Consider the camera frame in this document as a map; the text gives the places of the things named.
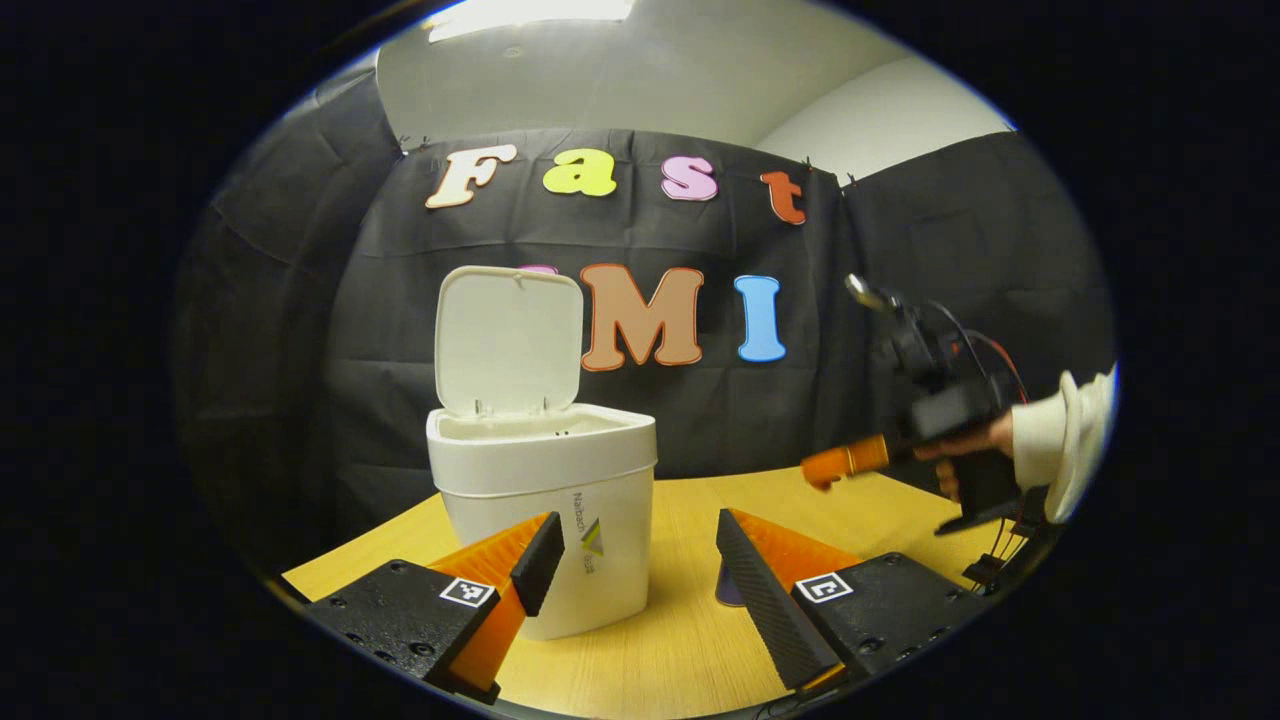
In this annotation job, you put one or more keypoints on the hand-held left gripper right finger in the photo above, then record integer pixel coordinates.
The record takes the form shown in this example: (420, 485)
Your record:
(760, 600)

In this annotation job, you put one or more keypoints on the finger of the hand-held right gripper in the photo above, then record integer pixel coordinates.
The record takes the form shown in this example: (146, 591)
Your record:
(850, 462)

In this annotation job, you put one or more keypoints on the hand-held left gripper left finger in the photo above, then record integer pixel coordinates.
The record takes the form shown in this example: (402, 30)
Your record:
(540, 565)

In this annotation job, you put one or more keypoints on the white desktop garbage bin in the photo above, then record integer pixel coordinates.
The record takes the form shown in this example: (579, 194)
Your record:
(540, 460)

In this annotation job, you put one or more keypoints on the wooden desktop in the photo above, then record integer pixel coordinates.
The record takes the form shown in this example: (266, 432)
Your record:
(680, 640)

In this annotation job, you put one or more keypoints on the black backdrop cloth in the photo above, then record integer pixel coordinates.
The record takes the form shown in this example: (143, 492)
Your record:
(300, 400)

